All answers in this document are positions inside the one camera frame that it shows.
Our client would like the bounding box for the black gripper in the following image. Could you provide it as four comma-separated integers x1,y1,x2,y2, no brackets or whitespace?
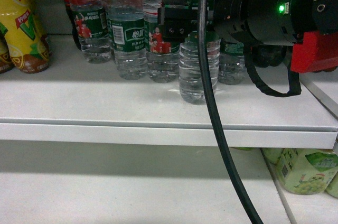
157,0,257,42

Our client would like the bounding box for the clear water bottle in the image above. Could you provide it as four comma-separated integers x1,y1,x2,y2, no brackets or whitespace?
179,0,221,106

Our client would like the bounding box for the water bottle red players label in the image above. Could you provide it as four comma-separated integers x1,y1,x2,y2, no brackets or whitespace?
143,0,179,83

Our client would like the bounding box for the water bottle right rear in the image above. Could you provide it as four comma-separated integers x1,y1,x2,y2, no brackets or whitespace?
218,39,247,85

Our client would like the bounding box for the water bottle far left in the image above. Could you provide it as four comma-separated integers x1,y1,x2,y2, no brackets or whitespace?
69,0,111,64

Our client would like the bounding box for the white metal shelf board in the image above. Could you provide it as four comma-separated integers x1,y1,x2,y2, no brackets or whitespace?
1,35,337,148

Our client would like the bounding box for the lower white shelf board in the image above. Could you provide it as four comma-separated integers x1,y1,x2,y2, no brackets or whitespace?
0,142,338,224

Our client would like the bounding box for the cola bottle red label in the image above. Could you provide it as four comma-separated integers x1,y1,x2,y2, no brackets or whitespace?
251,45,287,68

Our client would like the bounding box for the yellow lemon tea bottle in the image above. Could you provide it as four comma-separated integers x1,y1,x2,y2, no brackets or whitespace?
1,0,50,73

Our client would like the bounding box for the lemon tea bottle left edge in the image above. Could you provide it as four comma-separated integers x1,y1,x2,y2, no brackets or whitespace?
0,34,14,73

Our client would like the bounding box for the green grape juice bottle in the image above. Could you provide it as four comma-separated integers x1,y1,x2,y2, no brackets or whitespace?
276,148,337,195

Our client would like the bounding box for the green juice bottle right edge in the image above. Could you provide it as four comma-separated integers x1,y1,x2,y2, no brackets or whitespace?
325,179,338,198

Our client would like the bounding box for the thin black looped cable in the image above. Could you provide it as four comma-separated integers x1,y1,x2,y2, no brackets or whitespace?
244,45,302,98

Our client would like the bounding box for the red mount bracket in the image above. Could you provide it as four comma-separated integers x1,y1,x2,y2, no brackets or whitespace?
290,31,337,73

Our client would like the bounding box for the thick black cable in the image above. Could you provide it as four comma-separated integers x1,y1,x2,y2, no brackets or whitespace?
197,0,265,224

